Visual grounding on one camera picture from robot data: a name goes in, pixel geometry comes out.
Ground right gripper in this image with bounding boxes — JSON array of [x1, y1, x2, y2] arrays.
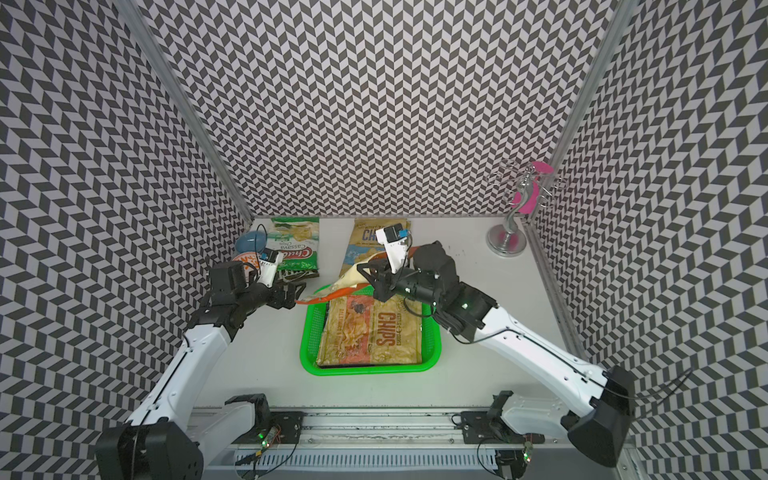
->
[[359, 255, 442, 307]]

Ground orange cassava chips bag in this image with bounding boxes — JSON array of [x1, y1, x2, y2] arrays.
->
[[298, 249, 414, 305]]

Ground tan orange CHIPS bag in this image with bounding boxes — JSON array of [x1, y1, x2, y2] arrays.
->
[[316, 294, 422, 368]]

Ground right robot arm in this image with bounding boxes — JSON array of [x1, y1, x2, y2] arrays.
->
[[354, 242, 636, 468]]

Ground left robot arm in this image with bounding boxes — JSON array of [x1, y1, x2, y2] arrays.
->
[[95, 261, 306, 479]]

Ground green plastic basket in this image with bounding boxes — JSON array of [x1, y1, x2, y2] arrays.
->
[[299, 287, 442, 376]]

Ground yellow blue CHIPS bag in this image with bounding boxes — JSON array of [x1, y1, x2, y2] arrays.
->
[[339, 218, 411, 276]]

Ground green white Chulo chips bag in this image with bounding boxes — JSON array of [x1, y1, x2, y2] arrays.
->
[[267, 217, 320, 272]]

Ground orange patterned bowl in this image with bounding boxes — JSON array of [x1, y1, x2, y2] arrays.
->
[[234, 252, 260, 268]]

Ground blue bowl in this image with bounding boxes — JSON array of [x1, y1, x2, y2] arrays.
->
[[235, 230, 267, 254]]

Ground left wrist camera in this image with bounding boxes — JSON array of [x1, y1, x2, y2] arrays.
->
[[258, 247, 284, 288]]

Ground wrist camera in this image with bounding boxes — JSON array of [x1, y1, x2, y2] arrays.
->
[[376, 223, 411, 274], [258, 247, 284, 288]]

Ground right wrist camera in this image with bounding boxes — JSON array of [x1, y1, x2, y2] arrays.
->
[[376, 223, 411, 274]]

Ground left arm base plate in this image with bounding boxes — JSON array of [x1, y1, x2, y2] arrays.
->
[[251, 411, 305, 445]]

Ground aluminium front rail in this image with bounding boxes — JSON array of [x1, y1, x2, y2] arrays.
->
[[191, 407, 637, 451]]

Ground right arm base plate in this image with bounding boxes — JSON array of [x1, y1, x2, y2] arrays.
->
[[456, 410, 545, 445]]

